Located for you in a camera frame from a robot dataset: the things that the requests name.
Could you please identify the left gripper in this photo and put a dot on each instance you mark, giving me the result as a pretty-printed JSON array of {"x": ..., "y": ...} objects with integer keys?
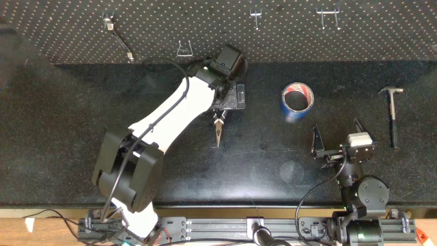
[{"x": 237, "y": 97}]

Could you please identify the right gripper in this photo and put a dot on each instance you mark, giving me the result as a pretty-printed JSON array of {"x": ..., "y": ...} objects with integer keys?
[{"x": 358, "y": 153}]

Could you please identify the roll of blue tape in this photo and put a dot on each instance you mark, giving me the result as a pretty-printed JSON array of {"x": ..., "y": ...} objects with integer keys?
[{"x": 290, "y": 111}]

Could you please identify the hammer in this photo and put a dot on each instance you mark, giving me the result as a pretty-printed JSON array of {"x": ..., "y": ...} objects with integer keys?
[{"x": 393, "y": 112}]

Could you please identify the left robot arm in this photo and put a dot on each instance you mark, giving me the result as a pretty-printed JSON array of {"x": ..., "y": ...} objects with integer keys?
[{"x": 177, "y": 112}]

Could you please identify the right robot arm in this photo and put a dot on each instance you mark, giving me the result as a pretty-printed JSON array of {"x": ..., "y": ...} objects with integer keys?
[{"x": 372, "y": 194}]

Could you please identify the black pegboard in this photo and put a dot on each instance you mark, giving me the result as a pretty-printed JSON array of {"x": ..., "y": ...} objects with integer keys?
[{"x": 205, "y": 30}]

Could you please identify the metal hook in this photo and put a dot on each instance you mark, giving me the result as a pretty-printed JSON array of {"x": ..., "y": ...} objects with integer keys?
[
  {"x": 108, "y": 16},
  {"x": 256, "y": 18},
  {"x": 322, "y": 18},
  {"x": 184, "y": 54}
]

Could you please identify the black pole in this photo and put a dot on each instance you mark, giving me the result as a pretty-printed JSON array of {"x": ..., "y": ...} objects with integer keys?
[{"x": 264, "y": 237}]

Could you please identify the orange and white object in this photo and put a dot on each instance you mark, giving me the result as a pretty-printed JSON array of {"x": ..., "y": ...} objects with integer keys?
[{"x": 422, "y": 237}]

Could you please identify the white paper tag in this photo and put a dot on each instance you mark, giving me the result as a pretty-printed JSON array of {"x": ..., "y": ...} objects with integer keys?
[{"x": 30, "y": 223}]

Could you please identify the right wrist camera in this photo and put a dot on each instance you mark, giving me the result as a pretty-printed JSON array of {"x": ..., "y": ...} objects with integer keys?
[{"x": 359, "y": 139}]

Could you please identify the mounting rail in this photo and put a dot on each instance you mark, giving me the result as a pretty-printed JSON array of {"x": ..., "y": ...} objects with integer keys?
[{"x": 218, "y": 227}]

